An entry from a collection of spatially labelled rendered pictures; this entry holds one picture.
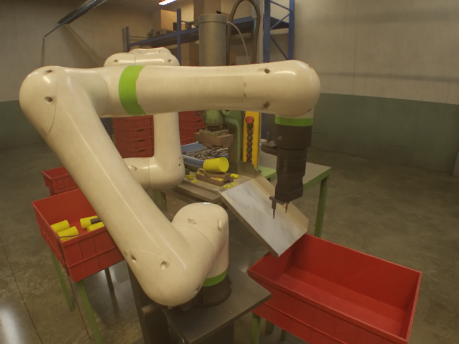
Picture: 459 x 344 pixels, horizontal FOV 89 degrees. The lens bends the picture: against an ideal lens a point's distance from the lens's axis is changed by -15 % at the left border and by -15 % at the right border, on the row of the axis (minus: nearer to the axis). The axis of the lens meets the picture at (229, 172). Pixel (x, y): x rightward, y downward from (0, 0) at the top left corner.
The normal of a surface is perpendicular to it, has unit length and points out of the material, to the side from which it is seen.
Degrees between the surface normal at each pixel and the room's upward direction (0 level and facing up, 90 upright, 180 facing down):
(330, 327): 90
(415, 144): 90
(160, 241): 53
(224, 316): 0
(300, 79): 70
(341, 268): 90
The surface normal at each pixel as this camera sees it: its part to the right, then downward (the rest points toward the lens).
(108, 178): 0.44, -0.17
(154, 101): -0.13, 0.74
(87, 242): 0.76, 0.21
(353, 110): -0.65, 0.24
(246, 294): 0.00, -0.95
